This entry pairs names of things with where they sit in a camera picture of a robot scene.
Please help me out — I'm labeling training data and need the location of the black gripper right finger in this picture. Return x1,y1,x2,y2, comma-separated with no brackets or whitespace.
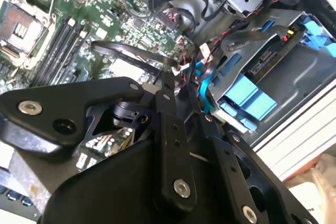
186,84,318,224

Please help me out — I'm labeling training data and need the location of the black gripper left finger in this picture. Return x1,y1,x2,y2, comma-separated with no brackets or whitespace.
0,71,197,213

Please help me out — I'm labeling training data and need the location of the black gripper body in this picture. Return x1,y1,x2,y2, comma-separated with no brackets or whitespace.
39,103,289,224

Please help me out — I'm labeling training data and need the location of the hard disk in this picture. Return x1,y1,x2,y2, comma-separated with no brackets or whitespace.
245,15,336,78

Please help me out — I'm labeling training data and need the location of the black disk power wire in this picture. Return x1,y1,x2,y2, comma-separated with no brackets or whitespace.
219,26,300,53

